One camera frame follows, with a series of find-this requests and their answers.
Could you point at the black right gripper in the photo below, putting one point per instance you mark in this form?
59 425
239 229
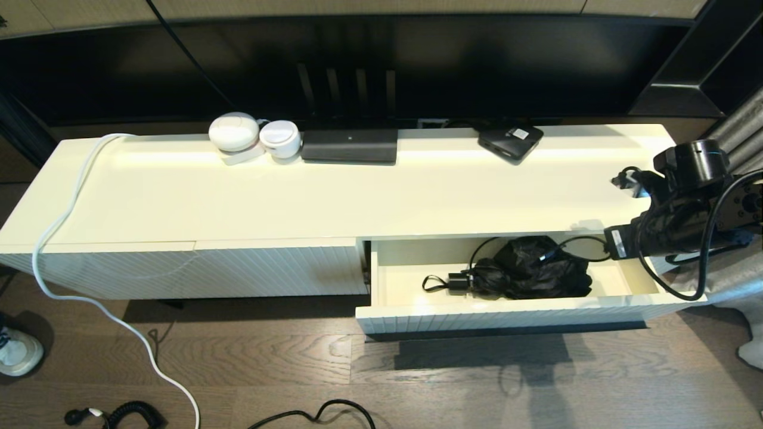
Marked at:
667 229

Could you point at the black umbrella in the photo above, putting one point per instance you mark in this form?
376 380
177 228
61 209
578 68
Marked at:
524 277

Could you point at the white fluted drawer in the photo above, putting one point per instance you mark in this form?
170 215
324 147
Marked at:
405 280

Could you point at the white TV cabinet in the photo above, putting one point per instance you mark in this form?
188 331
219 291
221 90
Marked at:
238 198

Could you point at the black box with white label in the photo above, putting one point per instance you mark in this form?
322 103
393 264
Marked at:
505 143

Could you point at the grey curtain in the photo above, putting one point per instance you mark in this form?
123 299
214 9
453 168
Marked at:
745 119

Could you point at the black shelf unit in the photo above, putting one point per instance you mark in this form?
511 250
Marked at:
24 131
715 59

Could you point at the black television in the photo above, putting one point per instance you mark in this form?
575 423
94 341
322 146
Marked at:
417 71

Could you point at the black router with antennas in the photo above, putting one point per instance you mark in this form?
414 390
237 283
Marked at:
349 146

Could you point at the small white round device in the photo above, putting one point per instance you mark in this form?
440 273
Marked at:
280 140

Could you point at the white flat device base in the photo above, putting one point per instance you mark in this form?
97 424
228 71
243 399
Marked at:
241 158

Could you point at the large white dome device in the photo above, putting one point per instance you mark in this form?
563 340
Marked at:
233 132

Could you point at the white sneaker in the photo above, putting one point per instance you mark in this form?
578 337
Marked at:
18 351

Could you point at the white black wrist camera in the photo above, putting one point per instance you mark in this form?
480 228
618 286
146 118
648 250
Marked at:
629 182

